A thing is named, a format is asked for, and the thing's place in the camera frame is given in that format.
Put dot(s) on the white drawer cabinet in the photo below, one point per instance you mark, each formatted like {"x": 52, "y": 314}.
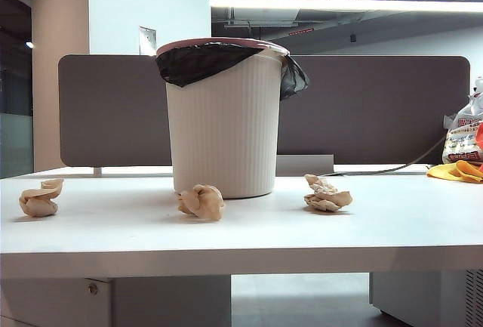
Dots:
{"x": 170, "y": 300}

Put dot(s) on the long ceiling light strip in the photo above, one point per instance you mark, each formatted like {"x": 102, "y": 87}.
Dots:
{"x": 339, "y": 4}

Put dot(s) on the white cabinet with vent grille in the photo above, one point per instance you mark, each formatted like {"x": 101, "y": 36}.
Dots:
{"x": 415, "y": 293}

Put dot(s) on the black plastic trash bag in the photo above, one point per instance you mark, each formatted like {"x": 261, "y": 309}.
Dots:
{"x": 188, "y": 64}

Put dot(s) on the round brown paper ball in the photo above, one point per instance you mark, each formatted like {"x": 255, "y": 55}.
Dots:
{"x": 203, "y": 202}

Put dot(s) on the red ceiling sign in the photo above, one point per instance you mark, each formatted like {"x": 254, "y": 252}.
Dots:
{"x": 302, "y": 31}

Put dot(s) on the grey desk partition panel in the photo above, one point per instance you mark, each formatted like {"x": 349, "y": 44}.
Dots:
{"x": 113, "y": 115}

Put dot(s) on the layered brown paper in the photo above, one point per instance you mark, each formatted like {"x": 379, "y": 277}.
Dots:
{"x": 328, "y": 200}

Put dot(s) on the black ceiling fixture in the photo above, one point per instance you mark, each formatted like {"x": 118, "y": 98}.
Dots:
{"x": 353, "y": 37}

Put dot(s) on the orange red plastic item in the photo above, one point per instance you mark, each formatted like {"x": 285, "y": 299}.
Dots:
{"x": 480, "y": 136}

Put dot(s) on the yellow cloth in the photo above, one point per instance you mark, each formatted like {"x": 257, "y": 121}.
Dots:
{"x": 445, "y": 171}

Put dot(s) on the small round lamp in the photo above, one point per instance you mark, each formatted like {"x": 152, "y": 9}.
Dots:
{"x": 29, "y": 44}

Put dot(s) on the white partition bracket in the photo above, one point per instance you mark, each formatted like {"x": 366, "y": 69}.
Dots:
{"x": 97, "y": 171}

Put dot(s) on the curled brown paper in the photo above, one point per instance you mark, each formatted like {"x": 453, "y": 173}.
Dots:
{"x": 37, "y": 204}

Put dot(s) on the printed plastic snack bag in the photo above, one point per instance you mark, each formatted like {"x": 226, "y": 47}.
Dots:
{"x": 462, "y": 142}

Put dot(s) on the silver wall plate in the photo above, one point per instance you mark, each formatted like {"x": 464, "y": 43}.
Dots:
{"x": 147, "y": 40}

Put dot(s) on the white ribbed trash can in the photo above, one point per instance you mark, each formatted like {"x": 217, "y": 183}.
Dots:
{"x": 222, "y": 134}

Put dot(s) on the silver cabinet lock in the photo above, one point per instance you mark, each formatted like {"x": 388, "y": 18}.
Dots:
{"x": 92, "y": 289}

